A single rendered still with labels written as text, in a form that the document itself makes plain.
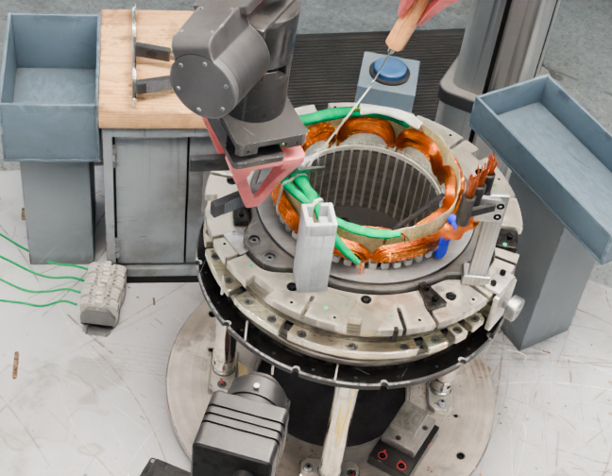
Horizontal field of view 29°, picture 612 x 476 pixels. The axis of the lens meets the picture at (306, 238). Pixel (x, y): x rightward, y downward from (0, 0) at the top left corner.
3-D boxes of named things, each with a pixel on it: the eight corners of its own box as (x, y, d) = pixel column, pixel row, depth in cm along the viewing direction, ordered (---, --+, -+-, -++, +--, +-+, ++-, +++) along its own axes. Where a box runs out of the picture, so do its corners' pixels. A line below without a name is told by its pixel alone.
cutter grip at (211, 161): (190, 172, 110) (190, 160, 108) (189, 166, 110) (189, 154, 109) (232, 171, 110) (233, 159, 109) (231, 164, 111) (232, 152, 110)
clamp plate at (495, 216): (500, 224, 106) (507, 201, 104) (472, 221, 106) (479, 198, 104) (500, 219, 106) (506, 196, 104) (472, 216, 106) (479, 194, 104)
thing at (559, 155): (613, 368, 148) (688, 207, 128) (546, 399, 144) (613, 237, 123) (497, 237, 162) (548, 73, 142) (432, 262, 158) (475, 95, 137)
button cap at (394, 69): (403, 84, 142) (405, 77, 141) (371, 78, 142) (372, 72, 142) (407, 64, 145) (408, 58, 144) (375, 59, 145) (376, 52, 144)
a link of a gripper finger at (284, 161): (226, 230, 105) (236, 152, 98) (198, 176, 109) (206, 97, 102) (296, 215, 107) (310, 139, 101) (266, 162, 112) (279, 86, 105)
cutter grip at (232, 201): (213, 219, 106) (214, 206, 105) (209, 213, 106) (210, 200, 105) (251, 203, 108) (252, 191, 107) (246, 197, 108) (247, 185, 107)
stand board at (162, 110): (98, 128, 131) (98, 111, 129) (101, 25, 143) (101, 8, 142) (279, 129, 133) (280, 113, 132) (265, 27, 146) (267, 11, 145)
